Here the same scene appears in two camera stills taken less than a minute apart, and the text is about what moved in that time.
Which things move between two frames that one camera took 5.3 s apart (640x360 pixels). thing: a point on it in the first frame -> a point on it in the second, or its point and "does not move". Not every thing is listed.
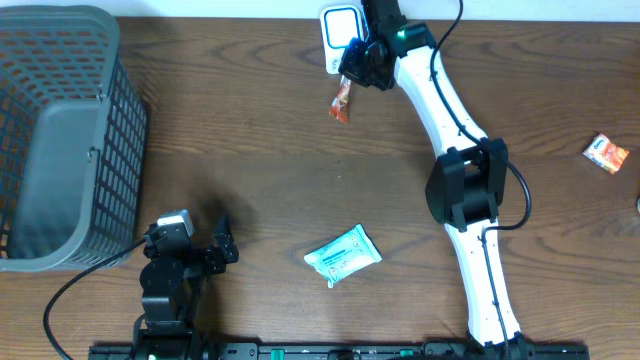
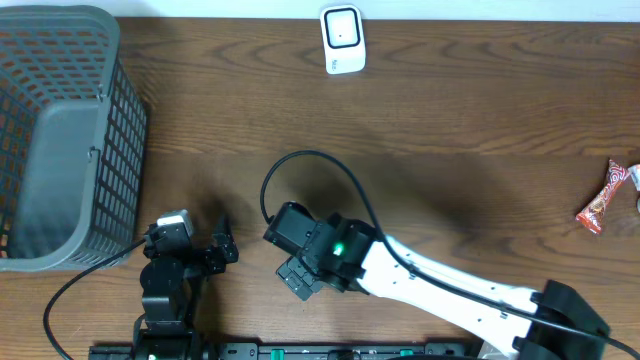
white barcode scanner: [340, 23] does not move
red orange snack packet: [339, 107] -> [592, 216]
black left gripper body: [211, 263] does not move
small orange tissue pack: [606, 154] -> [634, 172]
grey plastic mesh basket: [73, 140] does not move
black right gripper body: [359, 60] -> [294, 274]
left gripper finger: [224, 225] does not move
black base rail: [466, 350] does not move
